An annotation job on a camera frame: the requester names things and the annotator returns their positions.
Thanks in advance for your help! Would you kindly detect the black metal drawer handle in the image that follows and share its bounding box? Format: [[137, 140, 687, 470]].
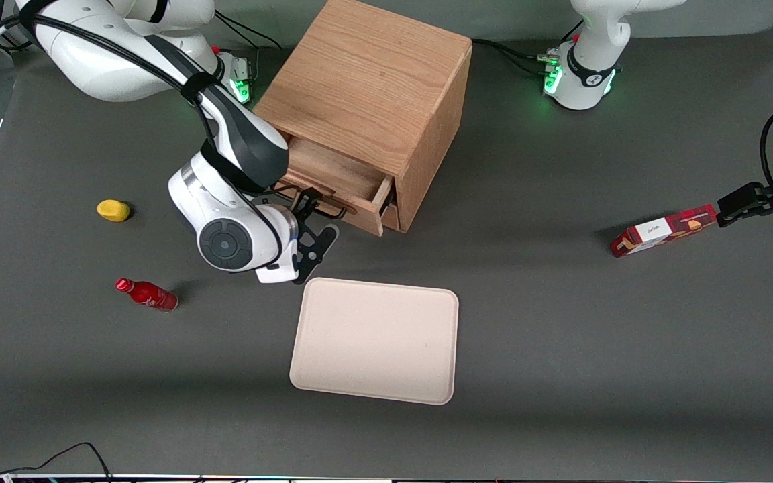
[[272, 184, 348, 221]]

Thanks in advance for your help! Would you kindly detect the wooden drawer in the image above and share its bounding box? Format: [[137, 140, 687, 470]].
[[272, 136, 396, 237]]

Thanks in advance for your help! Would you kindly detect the wooden drawer cabinet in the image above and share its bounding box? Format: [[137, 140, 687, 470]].
[[253, 0, 474, 234]]

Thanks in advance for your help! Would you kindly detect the red snack box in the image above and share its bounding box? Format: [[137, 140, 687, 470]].
[[609, 204, 719, 260]]

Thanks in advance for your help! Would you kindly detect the beige rectangular tray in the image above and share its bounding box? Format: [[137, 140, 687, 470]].
[[289, 276, 460, 407]]

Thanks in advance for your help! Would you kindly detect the red bottle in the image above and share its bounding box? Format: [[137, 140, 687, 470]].
[[114, 276, 180, 313]]

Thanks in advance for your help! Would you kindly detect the yellow toy fruit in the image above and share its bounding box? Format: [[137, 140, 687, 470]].
[[95, 199, 132, 223]]

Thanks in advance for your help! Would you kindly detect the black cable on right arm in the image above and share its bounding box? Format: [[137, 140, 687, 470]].
[[0, 12, 293, 225]]

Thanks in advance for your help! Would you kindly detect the black cable to right base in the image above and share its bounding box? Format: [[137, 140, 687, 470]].
[[214, 9, 281, 52]]

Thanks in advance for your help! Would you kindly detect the black cable to base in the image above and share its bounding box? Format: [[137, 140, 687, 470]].
[[214, 9, 281, 52], [472, 19, 585, 76]]

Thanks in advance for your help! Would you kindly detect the black cable to left base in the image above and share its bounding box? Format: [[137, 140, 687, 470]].
[[472, 19, 585, 76]]

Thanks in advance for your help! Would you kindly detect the thin black cable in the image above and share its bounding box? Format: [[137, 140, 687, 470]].
[[0, 441, 116, 483]]

